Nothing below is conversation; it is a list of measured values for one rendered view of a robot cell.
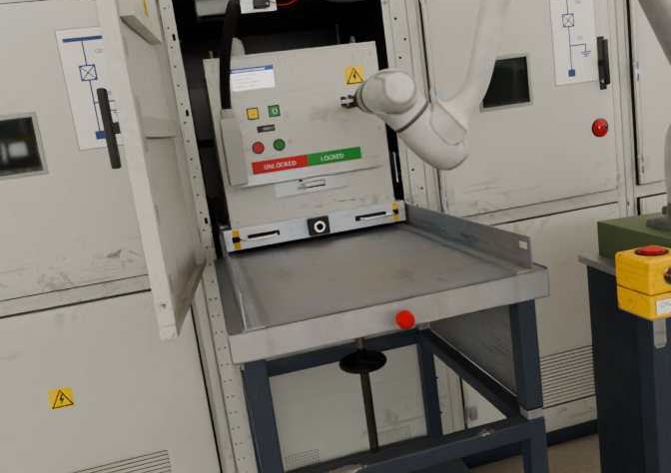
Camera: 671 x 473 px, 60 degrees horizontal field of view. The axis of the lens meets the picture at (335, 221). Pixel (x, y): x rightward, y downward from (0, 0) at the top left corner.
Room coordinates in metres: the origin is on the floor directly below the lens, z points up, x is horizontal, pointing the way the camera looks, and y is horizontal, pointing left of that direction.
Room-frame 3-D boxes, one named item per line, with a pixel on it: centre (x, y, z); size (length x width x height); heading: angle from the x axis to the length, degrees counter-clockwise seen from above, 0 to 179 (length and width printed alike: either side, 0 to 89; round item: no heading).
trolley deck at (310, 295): (1.36, -0.02, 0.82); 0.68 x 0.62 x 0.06; 12
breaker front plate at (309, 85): (1.68, 0.05, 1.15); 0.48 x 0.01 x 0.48; 103
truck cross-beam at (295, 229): (1.70, 0.06, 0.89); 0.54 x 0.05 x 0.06; 103
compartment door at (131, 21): (1.31, 0.37, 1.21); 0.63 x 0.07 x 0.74; 6
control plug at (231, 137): (1.57, 0.24, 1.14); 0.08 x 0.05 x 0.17; 13
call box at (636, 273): (0.92, -0.50, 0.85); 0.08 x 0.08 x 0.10; 12
